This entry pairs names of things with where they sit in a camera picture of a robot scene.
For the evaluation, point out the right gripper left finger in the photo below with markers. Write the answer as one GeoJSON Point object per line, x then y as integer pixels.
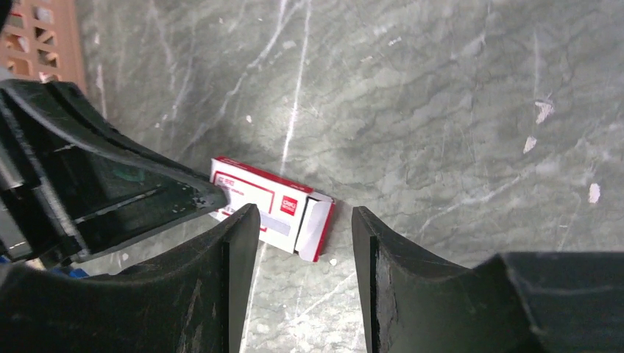
{"type": "Point", "coordinates": [192, 298]}

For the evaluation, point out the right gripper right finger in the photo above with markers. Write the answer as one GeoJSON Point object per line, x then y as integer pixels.
{"type": "Point", "coordinates": [415, 301]}

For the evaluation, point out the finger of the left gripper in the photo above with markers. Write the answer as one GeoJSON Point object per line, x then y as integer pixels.
{"type": "Point", "coordinates": [74, 188]}

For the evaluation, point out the red white staple box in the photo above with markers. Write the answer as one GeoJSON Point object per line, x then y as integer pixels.
{"type": "Point", "coordinates": [293, 217]}

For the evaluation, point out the blue stapler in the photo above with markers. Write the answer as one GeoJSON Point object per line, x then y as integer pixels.
{"type": "Point", "coordinates": [70, 272]}

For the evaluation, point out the orange plastic desk organizer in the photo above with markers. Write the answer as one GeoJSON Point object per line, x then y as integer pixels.
{"type": "Point", "coordinates": [40, 41]}

